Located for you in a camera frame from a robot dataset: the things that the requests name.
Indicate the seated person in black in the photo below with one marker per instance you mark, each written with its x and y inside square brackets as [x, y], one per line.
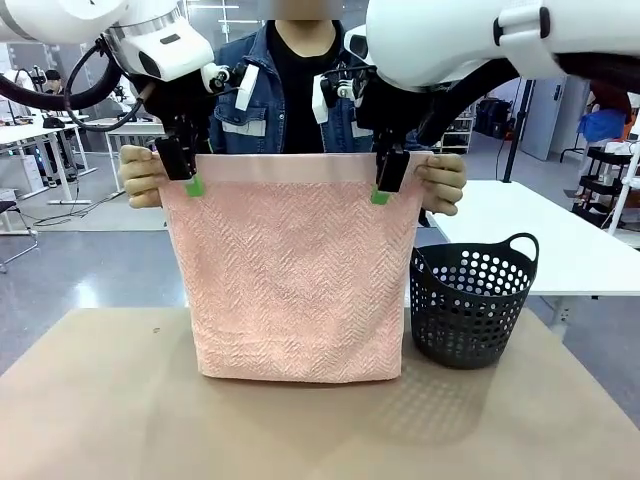
[54, 82]

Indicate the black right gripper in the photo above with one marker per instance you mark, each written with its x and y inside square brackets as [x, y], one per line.
[382, 110]

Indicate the white desk with grey legs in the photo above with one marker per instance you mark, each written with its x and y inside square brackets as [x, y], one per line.
[130, 127]

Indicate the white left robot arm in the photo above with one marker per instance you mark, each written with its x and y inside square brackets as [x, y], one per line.
[75, 17]

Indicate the person's left hand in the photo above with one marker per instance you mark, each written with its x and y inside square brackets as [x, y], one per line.
[445, 185]

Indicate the blue cloth bundle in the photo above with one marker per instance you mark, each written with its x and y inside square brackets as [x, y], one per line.
[602, 127]

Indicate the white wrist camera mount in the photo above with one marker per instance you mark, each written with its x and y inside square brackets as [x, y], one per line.
[320, 100]
[245, 87]

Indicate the black utility cart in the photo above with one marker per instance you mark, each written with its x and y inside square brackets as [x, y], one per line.
[607, 175]

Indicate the large white table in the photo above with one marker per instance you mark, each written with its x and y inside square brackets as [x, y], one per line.
[520, 215]

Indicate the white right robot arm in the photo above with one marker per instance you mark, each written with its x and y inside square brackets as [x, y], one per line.
[450, 35]

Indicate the white storage boxes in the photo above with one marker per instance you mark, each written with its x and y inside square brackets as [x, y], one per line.
[22, 172]

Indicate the black perforated plastic basket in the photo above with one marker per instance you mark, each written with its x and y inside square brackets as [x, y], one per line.
[470, 320]

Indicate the person in denim jacket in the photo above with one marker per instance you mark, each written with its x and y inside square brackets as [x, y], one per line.
[295, 100]

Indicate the black stand pole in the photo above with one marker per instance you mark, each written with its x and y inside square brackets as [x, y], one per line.
[515, 130]

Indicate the person's right hand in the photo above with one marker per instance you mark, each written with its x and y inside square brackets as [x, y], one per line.
[140, 175]

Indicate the white desk with clutter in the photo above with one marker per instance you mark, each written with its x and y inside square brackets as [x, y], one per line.
[30, 135]

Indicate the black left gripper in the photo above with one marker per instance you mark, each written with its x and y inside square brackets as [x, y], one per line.
[180, 97]

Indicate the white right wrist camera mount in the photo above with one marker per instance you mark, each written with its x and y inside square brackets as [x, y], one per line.
[320, 100]

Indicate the pink herringbone towel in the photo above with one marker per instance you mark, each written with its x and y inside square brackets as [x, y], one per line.
[295, 270]

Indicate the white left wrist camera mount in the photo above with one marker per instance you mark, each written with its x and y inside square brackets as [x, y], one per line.
[245, 87]

